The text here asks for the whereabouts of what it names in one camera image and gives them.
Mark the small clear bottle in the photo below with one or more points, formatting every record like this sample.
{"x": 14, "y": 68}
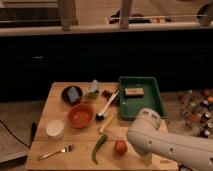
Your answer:
{"x": 94, "y": 89}

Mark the red bowl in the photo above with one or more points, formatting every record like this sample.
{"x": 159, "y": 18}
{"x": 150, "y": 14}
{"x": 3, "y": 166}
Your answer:
{"x": 80, "y": 116}

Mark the green plastic tray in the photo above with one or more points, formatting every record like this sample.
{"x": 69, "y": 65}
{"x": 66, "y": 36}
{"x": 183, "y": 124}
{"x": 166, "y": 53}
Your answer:
{"x": 130, "y": 106}

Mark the blue cloth piece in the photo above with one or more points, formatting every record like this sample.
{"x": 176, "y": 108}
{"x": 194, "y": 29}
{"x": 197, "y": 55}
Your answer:
{"x": 73, "y": 95}

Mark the dark bowl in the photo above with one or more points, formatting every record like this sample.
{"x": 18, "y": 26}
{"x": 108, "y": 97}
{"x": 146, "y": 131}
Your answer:
{"x": 65, "y": 98}

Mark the silver fork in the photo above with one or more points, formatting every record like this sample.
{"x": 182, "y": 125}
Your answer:
{"x": 63, "y": 150}

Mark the yellow corn piece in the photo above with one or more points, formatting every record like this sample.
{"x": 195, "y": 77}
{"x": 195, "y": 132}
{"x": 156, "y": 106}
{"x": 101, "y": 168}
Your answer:
{"x": 106, "y": 124}

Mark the green chili pepper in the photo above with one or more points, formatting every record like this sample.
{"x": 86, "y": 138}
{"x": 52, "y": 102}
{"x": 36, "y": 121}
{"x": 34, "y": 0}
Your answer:
{"x": 97, "y": 146}

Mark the brown dried chilies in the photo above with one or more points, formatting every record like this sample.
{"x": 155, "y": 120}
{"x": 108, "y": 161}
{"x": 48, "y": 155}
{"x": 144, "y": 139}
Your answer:
{"x": 107, "y": 94}

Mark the white cup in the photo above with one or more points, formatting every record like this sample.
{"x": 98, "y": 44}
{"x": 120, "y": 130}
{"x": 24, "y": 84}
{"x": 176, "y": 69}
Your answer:
{"x": 55, "y": 129}

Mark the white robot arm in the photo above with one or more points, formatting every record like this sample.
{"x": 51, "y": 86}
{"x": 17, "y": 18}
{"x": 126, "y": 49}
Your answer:
{"x": 144, "y": 136}

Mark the tan sponge block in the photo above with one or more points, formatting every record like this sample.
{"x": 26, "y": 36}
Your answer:
{"x": 133, "y": 92}

